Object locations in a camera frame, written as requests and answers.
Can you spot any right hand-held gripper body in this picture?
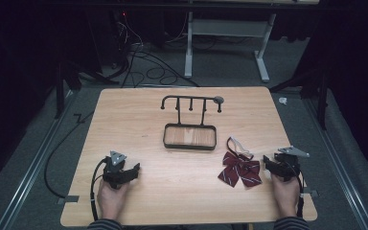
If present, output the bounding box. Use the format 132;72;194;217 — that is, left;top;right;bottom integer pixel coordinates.
272;146;311;182

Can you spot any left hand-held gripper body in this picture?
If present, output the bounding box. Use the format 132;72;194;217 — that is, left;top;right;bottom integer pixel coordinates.
101;150;132;190

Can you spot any person's right hand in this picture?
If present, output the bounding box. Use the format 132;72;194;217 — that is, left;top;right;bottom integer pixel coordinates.
270;173;302;219

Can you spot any person's left hand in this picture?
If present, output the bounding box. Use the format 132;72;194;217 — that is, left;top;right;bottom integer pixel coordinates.
96;177;130;222

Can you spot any red striped bow tie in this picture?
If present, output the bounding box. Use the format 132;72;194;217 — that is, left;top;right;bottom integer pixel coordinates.
217;136;264;189

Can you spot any black rack with wooden tray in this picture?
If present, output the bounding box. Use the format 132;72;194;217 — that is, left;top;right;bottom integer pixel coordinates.
160;95;225;151

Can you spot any black metal stand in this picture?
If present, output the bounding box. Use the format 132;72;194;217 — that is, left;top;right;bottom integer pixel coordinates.
268;68;331;131
53;60;121;120

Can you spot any left hand-held gripper black cable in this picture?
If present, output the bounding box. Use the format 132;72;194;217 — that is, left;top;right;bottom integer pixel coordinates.
89;157;108;222

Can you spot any hand-held gripper black cable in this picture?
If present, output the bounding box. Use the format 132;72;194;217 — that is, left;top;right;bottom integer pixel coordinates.
291;161;306;219
89;157;108;222

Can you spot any right hand-held gripper black cable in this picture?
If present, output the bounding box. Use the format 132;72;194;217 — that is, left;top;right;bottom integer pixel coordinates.
291;161;306;219

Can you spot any metal floor rail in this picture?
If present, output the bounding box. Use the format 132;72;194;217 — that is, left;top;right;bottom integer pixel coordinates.
301;95;368;230
0;90;78;230

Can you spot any long black floor cable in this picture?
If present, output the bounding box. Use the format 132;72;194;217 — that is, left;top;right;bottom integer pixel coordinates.
43;110;94;199

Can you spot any tangle of black floor cables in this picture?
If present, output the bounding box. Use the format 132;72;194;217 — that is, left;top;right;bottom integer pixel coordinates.
109;12;202;89

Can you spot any white metal table frame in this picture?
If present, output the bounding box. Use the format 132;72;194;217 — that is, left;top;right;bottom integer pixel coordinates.
184;11;278;83

